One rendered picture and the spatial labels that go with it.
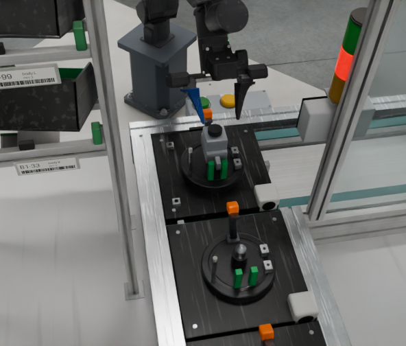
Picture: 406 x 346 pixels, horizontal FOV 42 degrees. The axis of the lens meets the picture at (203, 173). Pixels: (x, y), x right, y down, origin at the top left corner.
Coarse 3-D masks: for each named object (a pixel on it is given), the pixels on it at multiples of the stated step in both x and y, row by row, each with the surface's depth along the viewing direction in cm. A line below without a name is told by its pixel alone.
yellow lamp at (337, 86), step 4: (336, 76) 85; (332, 80) 87; (336, 80) 86; (340, 80) 85; (332, 84) 87; (336, 84) 86; (340, 84) 85; (332, 88) 87; (336, 88) 86; (340, 88) 86; (332, 92) 88; (336, 92) 87; (340, 92) 86; (332, 96) 88; (336, 96) 87; (340, 96) 87; (332, 100) 89; (336, 100) 88
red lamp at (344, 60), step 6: (342, 48) 82; (342, 54) 82; (348, 54) 81; (342, 60) 83; (348, 60) 82; (336, 66) 85; (342, 66) 83; (348, 66) 82; (336, 72) 85; (342, 72) 84; (342, 78) 84
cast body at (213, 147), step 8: (208, 128) 107; (216, 128) 107; (208, 136) 107; (216, 136) 107; (224, 136) 107; (208, 144) 106; (216, 144) 107; (224, 144) 107; (208, 152) 108; (216, 152) 108; (224, 152) 108; (208, 160) 109; (216, 160) 108; (216, 168) 109
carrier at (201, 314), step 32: (192, 224) 107; (224, 224) 107; (256, 224) 107; (192, 256) 102; (224, 256) 100; (256, 256) 100; (288, 256) 103; (192, 288) 98; (224, 288) 96; (256, 288) 96; (288, 288) 98; (192, 320) 94; (224, 320) 94; (256, 320) 94; (288, 320) 94
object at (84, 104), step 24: (72, 72) 100; (0, 96) 74; (24, 96) 74; (48, 96) 74; (72, 96) 74; (96, 96) 89; (0, 120) 75; (24, 120) 75; (48, 120) 75; (72, 120) 75
